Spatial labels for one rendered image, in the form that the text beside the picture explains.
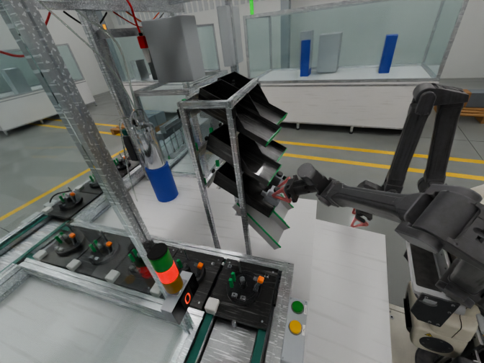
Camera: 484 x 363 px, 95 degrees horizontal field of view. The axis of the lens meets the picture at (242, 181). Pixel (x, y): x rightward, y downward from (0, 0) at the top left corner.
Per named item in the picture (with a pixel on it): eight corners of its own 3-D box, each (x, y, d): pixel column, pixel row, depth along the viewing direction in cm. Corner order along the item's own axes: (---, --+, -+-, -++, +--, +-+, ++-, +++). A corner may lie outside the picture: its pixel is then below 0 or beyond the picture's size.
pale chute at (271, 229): (284, 230, 111) (289, 227, 108) (274, 250, 102) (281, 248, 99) (245, 190, 108) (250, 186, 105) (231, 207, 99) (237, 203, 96)
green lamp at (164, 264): (177, 258, 58) (171, 245, 55) (166, 274, 54) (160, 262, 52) (160, 254, 60) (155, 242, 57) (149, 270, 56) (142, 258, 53)
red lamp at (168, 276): (181, 269, 61) (177, 258, 58) (172, 286, 57) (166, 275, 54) (166, 265, 63) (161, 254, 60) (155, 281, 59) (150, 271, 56)
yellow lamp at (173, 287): (186, 279, 64) (181, 269, 61) (177, 296, 60) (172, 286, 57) (171, 275, 65) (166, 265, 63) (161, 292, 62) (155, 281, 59)
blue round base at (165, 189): (182, 190, 170) (172, 160, 155) (171, 204, 158) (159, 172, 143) (165, 189, 175) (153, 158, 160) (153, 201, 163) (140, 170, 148)
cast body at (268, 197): (279, 200, 95) (286, 189, 90) (276, 207, 92) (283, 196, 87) (262, 191, 96) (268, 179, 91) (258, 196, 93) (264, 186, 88)
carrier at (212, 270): (225, 260, 105) (220, 242, 98) (202, 312, 86) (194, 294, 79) (180, 250, 112) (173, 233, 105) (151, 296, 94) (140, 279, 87)
